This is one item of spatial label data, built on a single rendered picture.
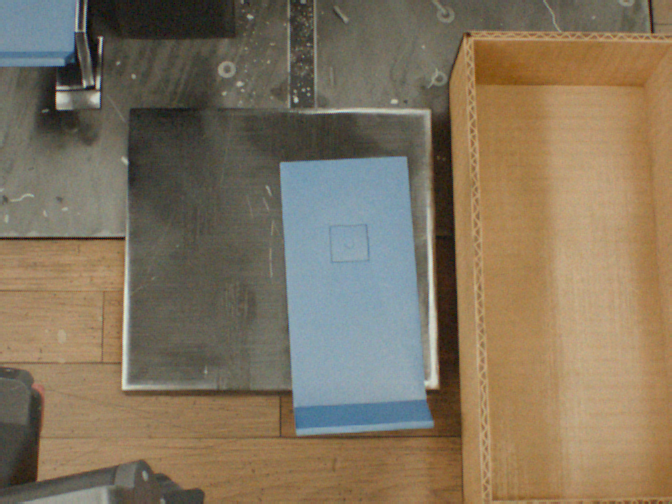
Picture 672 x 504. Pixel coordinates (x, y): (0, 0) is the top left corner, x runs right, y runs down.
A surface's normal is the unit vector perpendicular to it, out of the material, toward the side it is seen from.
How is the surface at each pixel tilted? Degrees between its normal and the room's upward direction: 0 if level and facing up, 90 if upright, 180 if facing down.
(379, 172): 0
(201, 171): 0
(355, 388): 0
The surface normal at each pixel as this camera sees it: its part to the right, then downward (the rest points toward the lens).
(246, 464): 0.04, -0.25
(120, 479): -0.21, -0.86
